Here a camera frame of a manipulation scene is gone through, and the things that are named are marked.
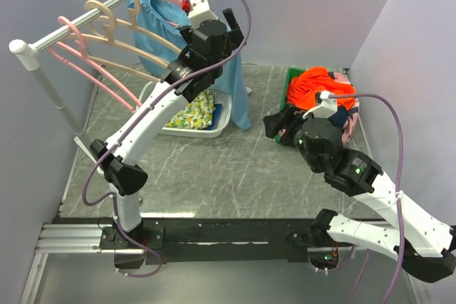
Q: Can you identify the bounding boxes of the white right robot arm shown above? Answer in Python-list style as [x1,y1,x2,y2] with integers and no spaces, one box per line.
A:
[263,105,455,283]

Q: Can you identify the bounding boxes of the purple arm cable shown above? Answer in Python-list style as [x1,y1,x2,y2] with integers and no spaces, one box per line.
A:
[81,0,252,278]
[313,93,404,304]

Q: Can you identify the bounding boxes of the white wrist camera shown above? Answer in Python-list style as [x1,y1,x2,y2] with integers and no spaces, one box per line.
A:
[302,90,338,119]
[181,0,219,28]

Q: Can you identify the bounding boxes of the orange garment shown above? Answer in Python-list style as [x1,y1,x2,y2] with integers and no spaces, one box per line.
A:
[286,66,356,110]

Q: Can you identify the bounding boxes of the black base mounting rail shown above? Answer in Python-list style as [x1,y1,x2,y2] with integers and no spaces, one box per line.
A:
[99,218,338,268]

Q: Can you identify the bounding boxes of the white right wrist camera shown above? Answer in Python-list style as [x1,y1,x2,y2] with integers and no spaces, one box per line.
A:
[302,90,338,119]

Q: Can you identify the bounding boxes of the aluminium frame rail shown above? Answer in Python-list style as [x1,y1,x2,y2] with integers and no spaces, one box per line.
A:
[35,221,118,253]

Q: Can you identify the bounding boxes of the beige hanger left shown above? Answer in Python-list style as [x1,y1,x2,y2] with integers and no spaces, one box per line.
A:
[82,0,169,83]

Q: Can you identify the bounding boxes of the beige hanger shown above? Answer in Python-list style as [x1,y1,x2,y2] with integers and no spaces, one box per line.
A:
[82,0,169,83]
[83,0,181,68]

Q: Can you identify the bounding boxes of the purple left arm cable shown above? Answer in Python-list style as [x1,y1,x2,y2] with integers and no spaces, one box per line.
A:
[81,0,252,278]

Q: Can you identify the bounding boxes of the green plastic tray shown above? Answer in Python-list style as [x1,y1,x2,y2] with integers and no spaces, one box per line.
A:
[274,67,306,147]

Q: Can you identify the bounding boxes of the light blue shorts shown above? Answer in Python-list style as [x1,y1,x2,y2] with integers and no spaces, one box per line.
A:
[133,0,251,130]

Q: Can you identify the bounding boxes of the navy pink floral garment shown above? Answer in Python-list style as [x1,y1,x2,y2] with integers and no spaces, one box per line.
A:
[277,71,361,143]

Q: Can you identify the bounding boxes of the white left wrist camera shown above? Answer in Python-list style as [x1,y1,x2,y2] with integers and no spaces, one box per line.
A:
[181,0,219,28]

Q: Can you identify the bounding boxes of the lemon print cloth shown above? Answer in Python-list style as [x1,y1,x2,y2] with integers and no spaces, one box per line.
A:
[165,90,215,130]

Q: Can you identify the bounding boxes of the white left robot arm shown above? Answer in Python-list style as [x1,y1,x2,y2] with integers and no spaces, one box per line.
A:
[90,8,248,248]

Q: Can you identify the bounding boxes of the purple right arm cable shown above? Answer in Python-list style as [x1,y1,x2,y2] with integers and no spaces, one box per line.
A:
[313,93,404,304]

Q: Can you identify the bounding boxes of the white metal clothes rack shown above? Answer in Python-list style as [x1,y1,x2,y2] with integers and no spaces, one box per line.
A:
[9,0,134,148]

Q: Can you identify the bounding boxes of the beige hanger right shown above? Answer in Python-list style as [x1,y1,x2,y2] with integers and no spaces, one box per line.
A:
[83,0,181,68]

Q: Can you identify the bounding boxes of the white plastic laundry basket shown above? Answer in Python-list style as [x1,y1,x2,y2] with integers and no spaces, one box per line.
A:
[160,88,232,139]

